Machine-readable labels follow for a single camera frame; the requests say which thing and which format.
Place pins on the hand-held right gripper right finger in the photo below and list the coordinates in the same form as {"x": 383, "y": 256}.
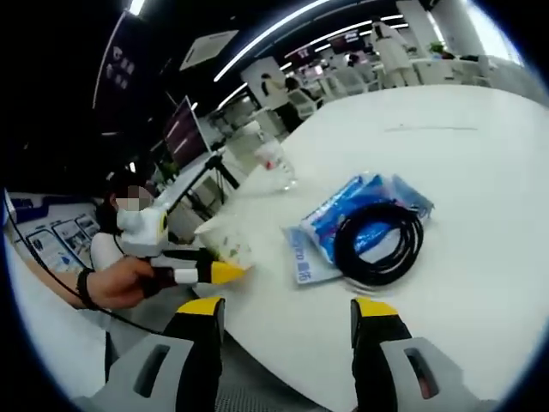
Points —
{"x": 377, "y": 343}

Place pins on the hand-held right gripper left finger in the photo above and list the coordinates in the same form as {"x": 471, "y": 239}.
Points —
{"x": 197, "y": 343}

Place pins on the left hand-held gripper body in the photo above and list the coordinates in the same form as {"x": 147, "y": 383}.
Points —
{"x": 143, "y": 232}

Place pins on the white paper cup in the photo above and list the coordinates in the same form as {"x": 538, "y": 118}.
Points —
{"x": 227, "y": 240}

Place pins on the large white blue plastic package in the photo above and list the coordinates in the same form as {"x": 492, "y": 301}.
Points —
{"x": 309, "y": 253}

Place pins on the clear plastic water bottle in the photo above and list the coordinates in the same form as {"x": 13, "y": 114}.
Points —
{"x": 276, "y": 167}

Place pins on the small blue flower packet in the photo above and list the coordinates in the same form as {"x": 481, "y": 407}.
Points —
{"x": 412, "y": 193}

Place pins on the person's left hand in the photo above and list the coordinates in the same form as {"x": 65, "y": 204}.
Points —
{"x": 120, "y": 287}

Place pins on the black wristband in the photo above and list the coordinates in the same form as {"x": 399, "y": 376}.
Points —
{"x": 86, "y": 287}

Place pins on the black tripod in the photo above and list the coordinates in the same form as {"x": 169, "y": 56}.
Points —
{"x": 214, "y": 165}

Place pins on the dark monitor screen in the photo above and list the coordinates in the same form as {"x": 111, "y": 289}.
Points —
{"x": 184, "y": 137}

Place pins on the ceiling air conditioner vent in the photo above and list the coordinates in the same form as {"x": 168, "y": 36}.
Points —
{"x": 210, "y": 49}

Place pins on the green potted plant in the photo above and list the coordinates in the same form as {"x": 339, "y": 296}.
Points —
{"x": 437, "y": 48}

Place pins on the blue wall poster board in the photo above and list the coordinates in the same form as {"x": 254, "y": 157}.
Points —
{"x": 64, "y": 240}

